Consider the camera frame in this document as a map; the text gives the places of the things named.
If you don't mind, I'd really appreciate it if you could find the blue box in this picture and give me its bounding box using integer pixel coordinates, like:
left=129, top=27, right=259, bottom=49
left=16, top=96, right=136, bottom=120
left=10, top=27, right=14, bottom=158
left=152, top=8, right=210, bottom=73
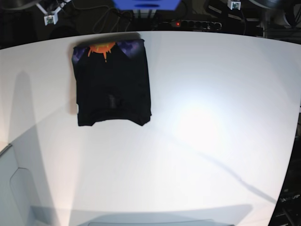
left=113, top=0, right=181, bottom=10

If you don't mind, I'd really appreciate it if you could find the black T-shirt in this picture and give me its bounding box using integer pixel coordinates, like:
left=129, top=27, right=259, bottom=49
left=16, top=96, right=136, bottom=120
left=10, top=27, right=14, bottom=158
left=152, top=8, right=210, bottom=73
left=71, top=39, right=151, bottom=126

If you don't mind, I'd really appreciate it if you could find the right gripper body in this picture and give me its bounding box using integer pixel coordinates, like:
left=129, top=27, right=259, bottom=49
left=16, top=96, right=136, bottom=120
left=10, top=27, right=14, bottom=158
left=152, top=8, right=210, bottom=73
left=35, top=0, right=70, bottom=14

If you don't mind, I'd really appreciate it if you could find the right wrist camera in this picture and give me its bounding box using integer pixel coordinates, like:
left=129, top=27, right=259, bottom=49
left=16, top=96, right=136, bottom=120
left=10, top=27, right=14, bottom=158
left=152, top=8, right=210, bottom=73
left=44, top=12, right=58, bottom=26

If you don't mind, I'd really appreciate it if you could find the black power strip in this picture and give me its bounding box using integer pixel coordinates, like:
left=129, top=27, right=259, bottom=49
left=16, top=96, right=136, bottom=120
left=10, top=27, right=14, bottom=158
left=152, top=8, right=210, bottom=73
left=163, top=20, right=222, bottom=32

